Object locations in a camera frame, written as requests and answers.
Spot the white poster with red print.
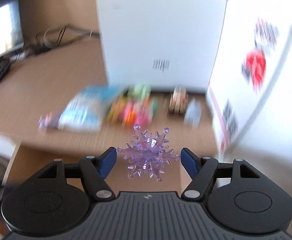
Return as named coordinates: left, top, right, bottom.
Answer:
left=206, top=15, right=292, bottom=154

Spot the looped white cable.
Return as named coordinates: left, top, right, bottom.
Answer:
left=43, top=26, right=92, bottom=48

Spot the black cable bundle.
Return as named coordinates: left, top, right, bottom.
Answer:
left=10, top=25, right=69, bottom=61

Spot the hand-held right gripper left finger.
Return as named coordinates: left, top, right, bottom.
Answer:
left=37, top=147, right=117, bottom=202

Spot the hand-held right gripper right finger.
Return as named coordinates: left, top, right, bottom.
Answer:
left=180, top=147, right=260, bottom=202

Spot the blue and white packet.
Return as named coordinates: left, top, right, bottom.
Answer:
left=58, top=84, right=127, bottom=132

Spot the brown striped toy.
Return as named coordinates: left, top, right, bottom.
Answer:
left=167, top=86, right=189, bottom=115

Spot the pale blue small toy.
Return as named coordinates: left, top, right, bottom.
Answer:
left=183, top=99, right=203, bottom=127

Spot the small purple toy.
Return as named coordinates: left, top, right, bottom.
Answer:
left=38, top=113, right=62, bottom=131

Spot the colourful toy pile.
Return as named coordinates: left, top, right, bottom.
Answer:
left=105, top=84, right=159, bottom=128

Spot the purple plastic snowflake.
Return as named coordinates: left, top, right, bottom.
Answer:
left=116, top=124, right=182, bottom=182

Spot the white computer case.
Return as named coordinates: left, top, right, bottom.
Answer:
left=94, top=0, right=231, bottom=94

